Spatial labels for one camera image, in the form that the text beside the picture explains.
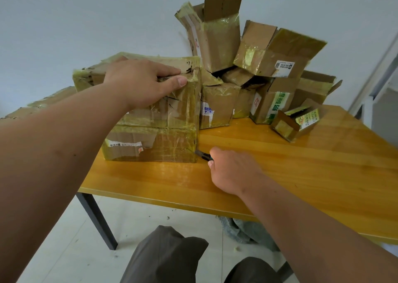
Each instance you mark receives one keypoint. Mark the large taped cardboard carton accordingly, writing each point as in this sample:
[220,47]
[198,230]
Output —
[168,130]

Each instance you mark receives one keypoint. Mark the person's left hand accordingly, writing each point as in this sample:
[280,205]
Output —
[136,82]

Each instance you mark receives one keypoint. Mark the black metal table leg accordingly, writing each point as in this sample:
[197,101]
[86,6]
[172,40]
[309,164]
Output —
[98,222]
[284,272]

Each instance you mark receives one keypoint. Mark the pile of open cardboard boxes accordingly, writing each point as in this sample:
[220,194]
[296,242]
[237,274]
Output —
[267,62]

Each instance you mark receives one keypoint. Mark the white door frame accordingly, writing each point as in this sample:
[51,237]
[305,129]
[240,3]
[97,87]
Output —
[377,71]

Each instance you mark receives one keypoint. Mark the person's leg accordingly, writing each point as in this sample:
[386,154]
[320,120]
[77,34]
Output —
[164,258]
[252,272]

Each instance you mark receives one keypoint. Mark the person's left thumb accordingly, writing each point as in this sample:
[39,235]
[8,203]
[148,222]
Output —
[174,84]

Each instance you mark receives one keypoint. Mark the black utility knife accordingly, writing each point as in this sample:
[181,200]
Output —
[202,155]

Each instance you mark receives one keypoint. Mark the person's left leg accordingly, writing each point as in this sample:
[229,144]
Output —
[164,258]

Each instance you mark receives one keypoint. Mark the flattened cardboard sheet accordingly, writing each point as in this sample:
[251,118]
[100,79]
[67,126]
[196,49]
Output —
[43,104]

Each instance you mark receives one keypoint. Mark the person's right forearm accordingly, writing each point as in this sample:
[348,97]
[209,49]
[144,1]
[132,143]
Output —
[311,236]

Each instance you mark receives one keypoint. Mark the person's right thumb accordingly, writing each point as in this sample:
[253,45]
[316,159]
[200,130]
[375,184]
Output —
[218,152]

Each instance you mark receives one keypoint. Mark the grey crumpled cloth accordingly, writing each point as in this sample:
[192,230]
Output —
[248,231]

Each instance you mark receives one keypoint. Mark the person's right hand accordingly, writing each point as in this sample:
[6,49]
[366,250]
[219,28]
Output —
[234,170]

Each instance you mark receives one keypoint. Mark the person's left forearm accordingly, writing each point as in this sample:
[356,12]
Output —
[53,167]

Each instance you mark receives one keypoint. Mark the person's right leg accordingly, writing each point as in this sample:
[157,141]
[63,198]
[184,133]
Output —
[252,272]

